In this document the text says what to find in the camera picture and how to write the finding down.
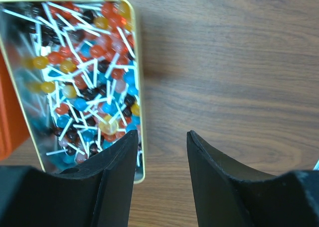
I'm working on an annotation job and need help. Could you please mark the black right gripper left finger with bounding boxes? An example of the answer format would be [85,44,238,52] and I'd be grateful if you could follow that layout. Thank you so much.
[0,130,139,227]

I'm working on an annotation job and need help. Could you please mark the orange tin of lollipops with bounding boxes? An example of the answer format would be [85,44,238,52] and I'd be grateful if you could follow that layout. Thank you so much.
[0,56,29,160]

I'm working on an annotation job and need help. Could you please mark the gold tin of lollipops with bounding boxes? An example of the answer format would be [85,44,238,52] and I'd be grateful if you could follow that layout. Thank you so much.
[0,0,145,183]

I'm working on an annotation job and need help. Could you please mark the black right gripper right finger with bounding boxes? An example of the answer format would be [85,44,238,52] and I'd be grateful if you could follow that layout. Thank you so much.
[186,131,319,227]

